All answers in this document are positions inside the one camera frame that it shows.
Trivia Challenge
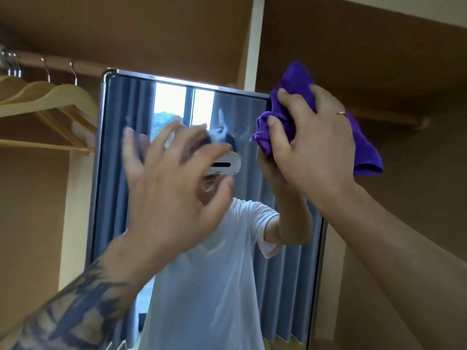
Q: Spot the person's right hand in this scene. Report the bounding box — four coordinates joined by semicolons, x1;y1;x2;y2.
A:
266;84;357;212

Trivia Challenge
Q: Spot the person's left hand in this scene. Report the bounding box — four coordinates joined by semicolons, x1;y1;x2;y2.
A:
102;118;235;288

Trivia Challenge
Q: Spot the purple cleaning cloth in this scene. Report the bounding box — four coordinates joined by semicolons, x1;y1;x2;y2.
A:
250;61;384;177

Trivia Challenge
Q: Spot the pull-out wardrobe mirror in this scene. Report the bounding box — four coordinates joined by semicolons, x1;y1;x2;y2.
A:
84;68;328;350

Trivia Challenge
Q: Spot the person's right forearm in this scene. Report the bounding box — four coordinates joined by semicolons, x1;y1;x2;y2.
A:
317;182;467;350

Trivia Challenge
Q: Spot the light wooden wardrobe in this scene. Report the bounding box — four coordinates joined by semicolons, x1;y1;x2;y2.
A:
0;0;467;350

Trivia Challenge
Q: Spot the wooden clothes hanger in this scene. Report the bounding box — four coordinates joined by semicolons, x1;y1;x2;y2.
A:
0;58;90;148
0;51;30;103
0;49;22;92
0;61;99;154

